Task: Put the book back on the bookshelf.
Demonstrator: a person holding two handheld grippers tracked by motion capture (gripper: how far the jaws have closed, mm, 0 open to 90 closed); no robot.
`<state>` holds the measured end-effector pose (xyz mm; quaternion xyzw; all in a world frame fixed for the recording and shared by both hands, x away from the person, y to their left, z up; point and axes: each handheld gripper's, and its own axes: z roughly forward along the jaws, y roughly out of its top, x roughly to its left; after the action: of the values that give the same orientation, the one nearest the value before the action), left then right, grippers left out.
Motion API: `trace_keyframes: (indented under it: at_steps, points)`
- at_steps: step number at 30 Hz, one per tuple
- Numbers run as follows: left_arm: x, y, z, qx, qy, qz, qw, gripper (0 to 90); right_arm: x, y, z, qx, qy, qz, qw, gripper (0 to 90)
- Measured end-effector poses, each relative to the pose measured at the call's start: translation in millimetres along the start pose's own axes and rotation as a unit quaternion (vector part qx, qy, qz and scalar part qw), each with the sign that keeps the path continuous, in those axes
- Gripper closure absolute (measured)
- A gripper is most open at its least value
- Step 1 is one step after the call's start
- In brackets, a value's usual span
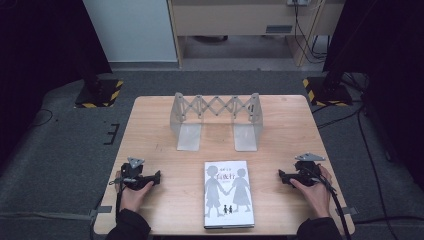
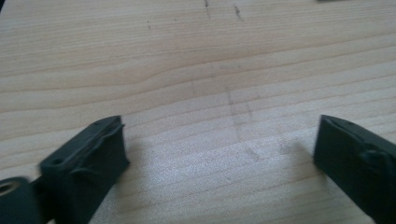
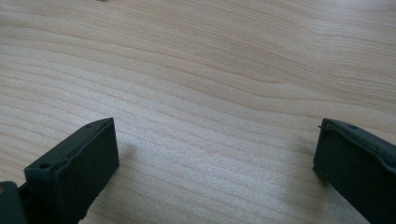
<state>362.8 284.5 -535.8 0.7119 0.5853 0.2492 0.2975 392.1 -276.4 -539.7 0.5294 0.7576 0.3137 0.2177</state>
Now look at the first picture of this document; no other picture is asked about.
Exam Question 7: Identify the black cables under desk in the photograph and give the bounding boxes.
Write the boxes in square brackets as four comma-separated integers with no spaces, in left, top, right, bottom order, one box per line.
[292,0,331,65]

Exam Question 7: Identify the white panel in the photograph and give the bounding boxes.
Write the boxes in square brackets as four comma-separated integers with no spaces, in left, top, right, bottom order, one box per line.
[82,0,179,64]

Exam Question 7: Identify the person's right hand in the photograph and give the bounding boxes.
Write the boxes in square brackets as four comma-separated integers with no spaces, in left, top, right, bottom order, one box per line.
[289,164,334,220]

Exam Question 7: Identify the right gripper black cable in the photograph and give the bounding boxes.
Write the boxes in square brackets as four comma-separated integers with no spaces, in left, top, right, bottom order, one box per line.
[301,166,353,240]

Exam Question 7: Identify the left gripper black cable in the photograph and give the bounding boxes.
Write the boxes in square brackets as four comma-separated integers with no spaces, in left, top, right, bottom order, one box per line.
[108,177,138,224]

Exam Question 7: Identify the person's left hand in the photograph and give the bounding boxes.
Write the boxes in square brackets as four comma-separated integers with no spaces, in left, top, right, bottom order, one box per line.
[114,170,155,214]

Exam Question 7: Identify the white book with grey figures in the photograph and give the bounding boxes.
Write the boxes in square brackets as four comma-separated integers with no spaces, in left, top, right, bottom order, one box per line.
[203,160,256,230]

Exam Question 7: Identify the black stand base striped edge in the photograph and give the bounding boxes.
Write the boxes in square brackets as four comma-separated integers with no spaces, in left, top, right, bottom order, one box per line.
[74,78,125,109]
[302,76,354,108]

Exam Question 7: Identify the grey tape strip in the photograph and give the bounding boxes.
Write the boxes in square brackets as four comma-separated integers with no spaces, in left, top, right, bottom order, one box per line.
[88,205,113,221]
[334,206,360,217]

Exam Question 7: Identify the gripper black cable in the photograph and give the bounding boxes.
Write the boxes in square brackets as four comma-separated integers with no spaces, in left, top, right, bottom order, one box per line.
[108,177,138,224]
[301,166,353,240]

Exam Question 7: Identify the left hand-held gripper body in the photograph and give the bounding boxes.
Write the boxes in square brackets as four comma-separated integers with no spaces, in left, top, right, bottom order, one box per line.
[120,156,155,192]

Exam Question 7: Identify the thin black floor cable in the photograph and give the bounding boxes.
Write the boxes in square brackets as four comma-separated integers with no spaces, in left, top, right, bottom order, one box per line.
[29,108,54,129]

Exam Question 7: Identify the black curtain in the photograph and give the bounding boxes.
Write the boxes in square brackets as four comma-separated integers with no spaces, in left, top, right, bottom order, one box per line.
[0,0,113,168]
[322,0,424,183]

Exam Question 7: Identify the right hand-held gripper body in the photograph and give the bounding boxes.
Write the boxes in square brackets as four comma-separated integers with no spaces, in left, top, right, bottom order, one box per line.
[287,152,327,188]

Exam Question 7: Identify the expandable metal book rack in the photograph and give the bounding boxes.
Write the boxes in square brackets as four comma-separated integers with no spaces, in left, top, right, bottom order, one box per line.
[169,91,264,153]

